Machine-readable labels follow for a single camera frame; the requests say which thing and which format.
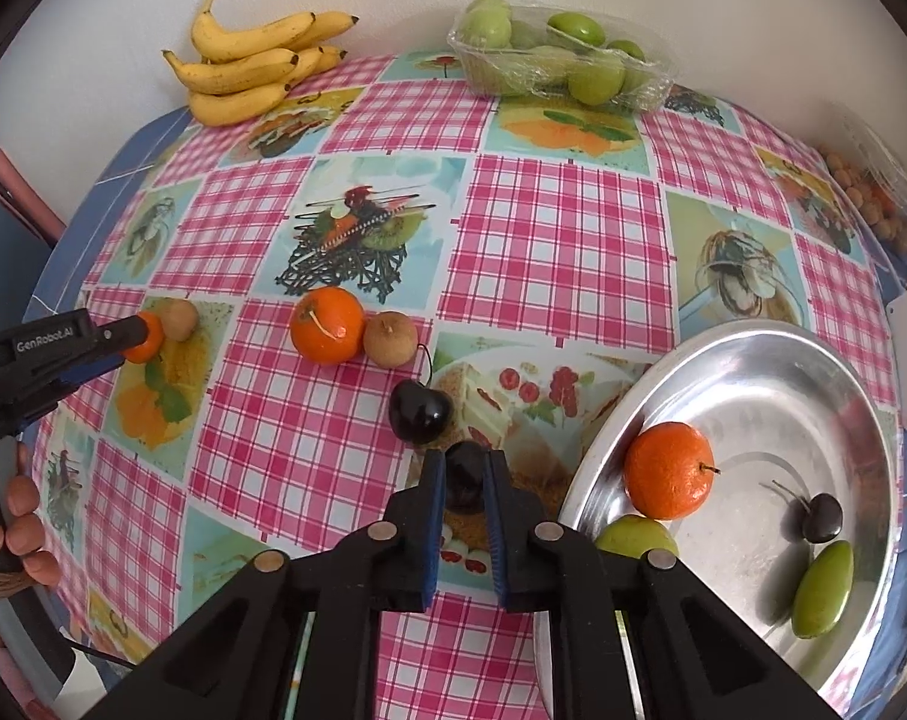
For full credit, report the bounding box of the orange mandarin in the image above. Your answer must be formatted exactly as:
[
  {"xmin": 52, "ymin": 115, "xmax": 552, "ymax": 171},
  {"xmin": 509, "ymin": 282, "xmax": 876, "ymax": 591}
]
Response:
[
  {"xmin": 289, "ymin": 286, "xmax": 368, "ymax": 366},
  {"xmin": 119, "ymin": 311, "xmax": 165, "ymax": 365},
  {"xmin": 622, "ymin": 422, "xmax": 723, "ymax": 521}
]

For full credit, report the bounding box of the person's left hand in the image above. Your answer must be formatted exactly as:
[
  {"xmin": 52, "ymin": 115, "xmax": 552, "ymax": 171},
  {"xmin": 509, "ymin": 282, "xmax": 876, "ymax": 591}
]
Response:
[{"xmin": 0, "ymin": 454, "xmax": 62, "ymax": 590}]

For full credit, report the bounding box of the plastic-wrapped tray of green jujubes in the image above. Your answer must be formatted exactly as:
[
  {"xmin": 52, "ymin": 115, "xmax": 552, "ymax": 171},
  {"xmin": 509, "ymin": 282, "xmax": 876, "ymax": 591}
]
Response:
[{"xmin": 449, "ymin": 0, "xmax": 679, "ymax": 115}]

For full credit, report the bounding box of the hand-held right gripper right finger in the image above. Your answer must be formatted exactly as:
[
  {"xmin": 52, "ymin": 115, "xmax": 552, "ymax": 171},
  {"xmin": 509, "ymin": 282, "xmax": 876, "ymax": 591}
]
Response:
[{"xmin": 485, "ymin": 448, "xmax": 845, "ymax": 720}]

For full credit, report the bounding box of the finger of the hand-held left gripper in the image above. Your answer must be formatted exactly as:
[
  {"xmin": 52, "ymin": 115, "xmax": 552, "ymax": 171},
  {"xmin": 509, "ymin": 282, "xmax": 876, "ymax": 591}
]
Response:
[
  {"xmin": 48, "ymin": 356, "xmax": 128, "ymax": 395},
  {"xmin": 85, "ymin": 313, "xmax": 150, "ymax": 357}
]

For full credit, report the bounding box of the round metal plate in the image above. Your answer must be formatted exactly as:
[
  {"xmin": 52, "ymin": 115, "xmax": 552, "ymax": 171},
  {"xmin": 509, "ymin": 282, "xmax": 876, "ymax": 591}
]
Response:
[{"xmin": 532, "ymin": 320, "xmax": 900, "ymax": 717}]

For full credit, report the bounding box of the yellow banana bunch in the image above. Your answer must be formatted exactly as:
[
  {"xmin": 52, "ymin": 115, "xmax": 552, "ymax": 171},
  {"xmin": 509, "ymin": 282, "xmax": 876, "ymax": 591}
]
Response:
[{"xmin": 162, "ymin": 0, "xmax": 360, "ymax": 127}]

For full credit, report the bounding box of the pink checked printed tablecloth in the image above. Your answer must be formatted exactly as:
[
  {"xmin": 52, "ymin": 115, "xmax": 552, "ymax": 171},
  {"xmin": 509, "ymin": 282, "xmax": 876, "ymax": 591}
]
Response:
[{"xmin": 29, "ymin": 49, "xmax": 905, "ymax": 720}]

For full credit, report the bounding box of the pink board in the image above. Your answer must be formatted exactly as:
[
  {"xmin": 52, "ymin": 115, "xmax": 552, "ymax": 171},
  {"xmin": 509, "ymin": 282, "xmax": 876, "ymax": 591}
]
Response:
[{"xmin": 0, "ymin": 148, "xmax": 68, "ymax": 245}]

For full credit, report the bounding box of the oblong green jujube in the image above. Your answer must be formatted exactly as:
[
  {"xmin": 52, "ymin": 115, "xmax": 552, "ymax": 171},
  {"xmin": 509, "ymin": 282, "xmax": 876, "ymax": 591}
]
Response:
[{"xmin": 791, "ymin": 540, "xmax": 855, "ymax": 640}]

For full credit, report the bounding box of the brown longan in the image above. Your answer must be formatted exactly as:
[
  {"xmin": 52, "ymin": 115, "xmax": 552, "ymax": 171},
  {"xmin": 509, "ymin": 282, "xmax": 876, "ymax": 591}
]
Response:
[
  {"xmin": 362, "ymin": 311, "xmax": 417, "ymax": 368},
  {"xmin": 157, "ymin": 298, "xmax": 199, "ymax": 344}
]

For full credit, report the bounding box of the round green jujube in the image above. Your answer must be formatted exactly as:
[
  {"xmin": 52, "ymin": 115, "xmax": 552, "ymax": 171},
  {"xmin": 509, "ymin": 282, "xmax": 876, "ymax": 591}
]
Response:
[{"xmin": 594, "ymin": 515, "xmax": 681, "ymax": 560}]

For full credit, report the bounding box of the black cable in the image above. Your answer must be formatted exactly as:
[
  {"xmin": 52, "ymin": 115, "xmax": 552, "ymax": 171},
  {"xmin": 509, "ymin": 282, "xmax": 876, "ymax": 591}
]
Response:
[{"xmin": 69, "ymin": 639, "xmax": 137, "ymax": 667}]

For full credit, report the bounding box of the dark cherry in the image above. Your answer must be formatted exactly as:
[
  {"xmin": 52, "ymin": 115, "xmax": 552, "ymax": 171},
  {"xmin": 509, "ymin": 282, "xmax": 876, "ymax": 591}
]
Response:
[
  {"xmin": 444, "ymin": 441, "xmax": 492, "ymax": 515},
  {"xmin": 388, "ymin": 345, "xmax": 454, "ymax": 445},
  {"xmin": 770, "ymin": 480, "xmax": 845, "ymax": 545}
]

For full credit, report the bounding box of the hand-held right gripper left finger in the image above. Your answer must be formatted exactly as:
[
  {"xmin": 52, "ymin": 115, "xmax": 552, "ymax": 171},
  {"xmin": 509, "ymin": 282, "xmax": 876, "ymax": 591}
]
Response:
[{"xmin": 134, "ymin": 448, "xmax": 448, "ymax": 720}]

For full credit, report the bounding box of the clear plastic box of longans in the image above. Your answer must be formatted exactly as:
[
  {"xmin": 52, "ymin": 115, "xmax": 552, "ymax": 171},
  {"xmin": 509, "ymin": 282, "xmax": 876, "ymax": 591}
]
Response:
[{"xmin": 817, "ymin": 109, "xmax": 907, "ymax": 256}]

